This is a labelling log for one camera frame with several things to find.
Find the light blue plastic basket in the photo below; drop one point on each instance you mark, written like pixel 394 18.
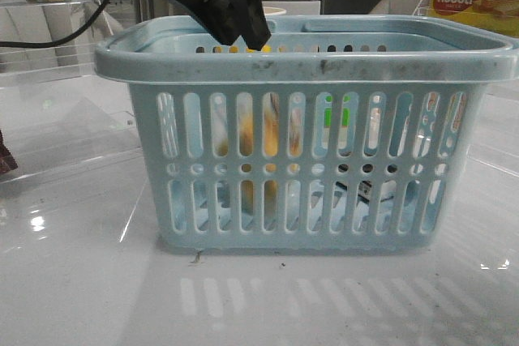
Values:
pixel 344 132

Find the clear acrylic left display shelf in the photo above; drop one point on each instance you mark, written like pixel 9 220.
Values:
pixel 57 116

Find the maroon biscuit snack packet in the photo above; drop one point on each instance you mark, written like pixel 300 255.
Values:
pixel 7 161

